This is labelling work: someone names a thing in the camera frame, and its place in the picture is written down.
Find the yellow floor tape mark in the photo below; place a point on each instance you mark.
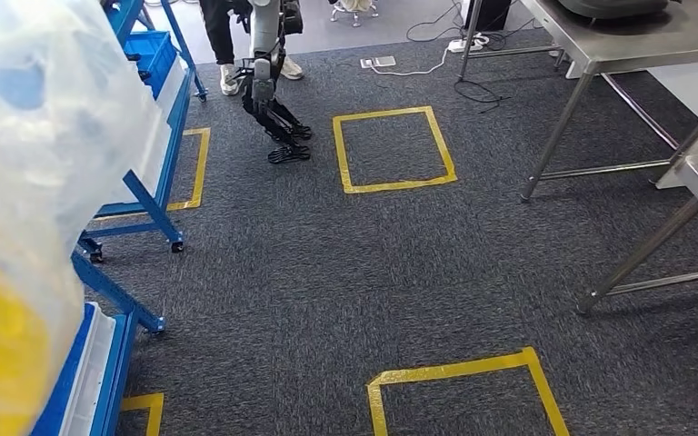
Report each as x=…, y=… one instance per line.
x=198, y=174

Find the grey floor socket plate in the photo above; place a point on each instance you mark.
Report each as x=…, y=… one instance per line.
x=379, y=61

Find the chrome stool base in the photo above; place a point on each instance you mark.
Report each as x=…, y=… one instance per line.
x=355, y=9

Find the white power strip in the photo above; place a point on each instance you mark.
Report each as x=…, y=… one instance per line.
x=466, y=44

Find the person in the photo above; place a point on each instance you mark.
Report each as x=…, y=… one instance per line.
x=219, y=30

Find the black cabinet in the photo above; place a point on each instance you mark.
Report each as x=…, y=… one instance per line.
x=490, y=15

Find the translucent plastic sheet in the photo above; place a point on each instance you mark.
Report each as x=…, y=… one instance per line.
x=36, y=150

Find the stainless steel table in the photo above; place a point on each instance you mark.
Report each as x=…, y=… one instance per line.
x=626, y=39

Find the dark grey case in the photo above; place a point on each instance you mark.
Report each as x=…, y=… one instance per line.
x=614, y=7

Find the yellow strip behind plastic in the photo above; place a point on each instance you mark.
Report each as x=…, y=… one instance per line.
x=0, y=349

